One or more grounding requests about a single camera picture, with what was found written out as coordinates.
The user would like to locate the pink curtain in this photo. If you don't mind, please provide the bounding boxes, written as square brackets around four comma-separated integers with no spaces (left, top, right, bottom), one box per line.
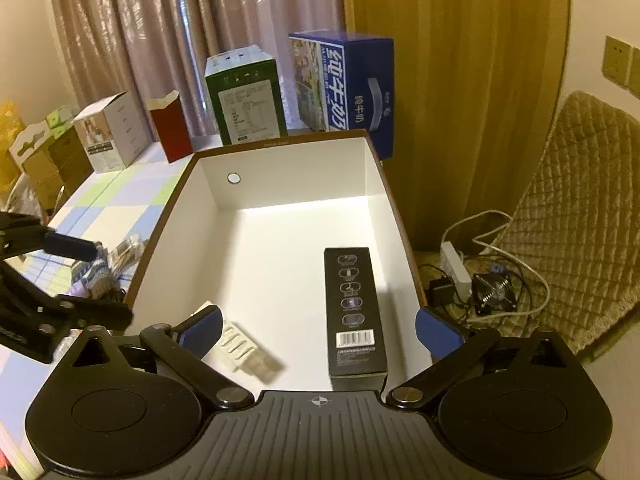
[47,0,351,136]

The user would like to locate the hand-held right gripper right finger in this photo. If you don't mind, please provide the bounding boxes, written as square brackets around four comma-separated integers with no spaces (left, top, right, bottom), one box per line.
[387,307,581,411]

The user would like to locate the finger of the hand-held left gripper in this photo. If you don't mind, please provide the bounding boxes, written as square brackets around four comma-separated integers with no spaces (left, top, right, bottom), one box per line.
[0,212,98,262]
[0,260,135,365]

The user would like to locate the green and white tissue box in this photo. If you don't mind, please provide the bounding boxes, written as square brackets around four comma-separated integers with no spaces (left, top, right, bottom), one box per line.
[45,107,81,141]

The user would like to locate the black product box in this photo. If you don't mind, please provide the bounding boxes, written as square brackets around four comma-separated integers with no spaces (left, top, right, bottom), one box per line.
[323,247,390,391]

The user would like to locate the white cardboard box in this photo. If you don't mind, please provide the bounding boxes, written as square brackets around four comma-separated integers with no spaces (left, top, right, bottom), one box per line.
[73,91,153,175]

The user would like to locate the beige wall socket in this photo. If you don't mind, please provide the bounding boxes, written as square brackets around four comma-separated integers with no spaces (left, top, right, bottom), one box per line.
[602,36,640,93]

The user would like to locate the clear plastic packet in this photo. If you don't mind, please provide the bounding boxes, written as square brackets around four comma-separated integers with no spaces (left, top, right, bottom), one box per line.
[107,235,146,278]

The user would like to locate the yellow plastic bag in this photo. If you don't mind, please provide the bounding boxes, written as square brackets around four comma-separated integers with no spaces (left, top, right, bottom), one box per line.
[0,100,26,193]

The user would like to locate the white storage box brown outside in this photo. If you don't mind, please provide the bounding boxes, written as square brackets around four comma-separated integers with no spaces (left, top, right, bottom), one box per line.
[122,130,436,396]

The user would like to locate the brown wooden wardrobe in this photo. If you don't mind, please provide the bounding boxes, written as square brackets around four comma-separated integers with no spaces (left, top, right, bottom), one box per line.
[344,0,571,256]

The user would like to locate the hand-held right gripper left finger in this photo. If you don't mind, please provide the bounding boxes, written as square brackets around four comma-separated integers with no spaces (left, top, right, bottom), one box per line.
[62,305,256,411]

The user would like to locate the quilted beige chair cushion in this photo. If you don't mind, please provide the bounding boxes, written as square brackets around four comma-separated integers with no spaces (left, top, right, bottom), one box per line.
[492,91,640,356]

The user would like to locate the white cable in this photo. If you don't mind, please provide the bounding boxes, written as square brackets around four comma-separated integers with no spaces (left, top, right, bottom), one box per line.
[441,210,551,318]

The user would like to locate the white power strip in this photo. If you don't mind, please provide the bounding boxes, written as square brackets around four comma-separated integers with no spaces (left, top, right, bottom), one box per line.
[440,241,473,298]

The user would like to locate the brown carton with white flap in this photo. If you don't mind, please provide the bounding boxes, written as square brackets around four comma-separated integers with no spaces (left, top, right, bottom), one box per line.
[9,122,93,211]

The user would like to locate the white ribbed plastic piece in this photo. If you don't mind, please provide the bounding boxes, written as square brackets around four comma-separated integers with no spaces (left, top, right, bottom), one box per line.
[192,301,285,380]

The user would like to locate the blue milk carton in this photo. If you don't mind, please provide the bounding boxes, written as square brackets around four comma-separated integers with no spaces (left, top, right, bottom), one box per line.
[288,30,396,161]

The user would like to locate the small black fan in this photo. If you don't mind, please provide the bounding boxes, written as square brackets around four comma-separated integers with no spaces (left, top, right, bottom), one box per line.
[472,271,518,317]

